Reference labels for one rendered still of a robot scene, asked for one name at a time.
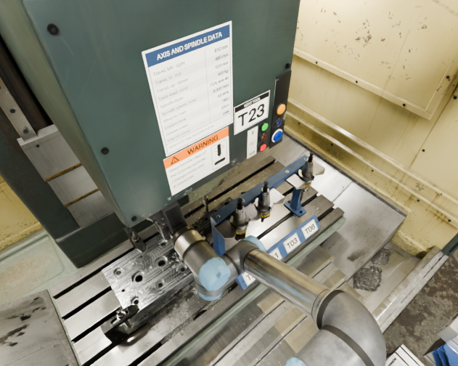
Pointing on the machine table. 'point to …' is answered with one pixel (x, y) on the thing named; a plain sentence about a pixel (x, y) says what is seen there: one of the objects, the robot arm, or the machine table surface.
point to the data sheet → (191, 86)
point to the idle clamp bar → (208, 217)
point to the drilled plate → (178, 279)
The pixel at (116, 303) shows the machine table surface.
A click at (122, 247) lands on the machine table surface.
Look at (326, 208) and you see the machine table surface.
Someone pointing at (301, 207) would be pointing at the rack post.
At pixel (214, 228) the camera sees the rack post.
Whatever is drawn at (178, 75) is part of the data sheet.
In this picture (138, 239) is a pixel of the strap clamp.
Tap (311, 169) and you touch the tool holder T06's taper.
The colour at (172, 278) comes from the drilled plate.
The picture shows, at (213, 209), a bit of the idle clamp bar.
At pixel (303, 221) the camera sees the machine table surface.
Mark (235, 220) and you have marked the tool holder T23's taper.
